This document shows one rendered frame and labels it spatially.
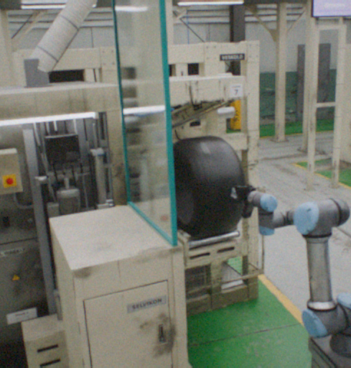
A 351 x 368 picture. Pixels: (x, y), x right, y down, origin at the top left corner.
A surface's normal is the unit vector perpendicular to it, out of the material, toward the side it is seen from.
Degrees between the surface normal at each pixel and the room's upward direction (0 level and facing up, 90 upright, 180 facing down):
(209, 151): 33
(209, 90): 90
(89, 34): 90
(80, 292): 90
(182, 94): 90
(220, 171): 59
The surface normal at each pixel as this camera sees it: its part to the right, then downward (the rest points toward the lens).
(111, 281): 0.39, 0.24
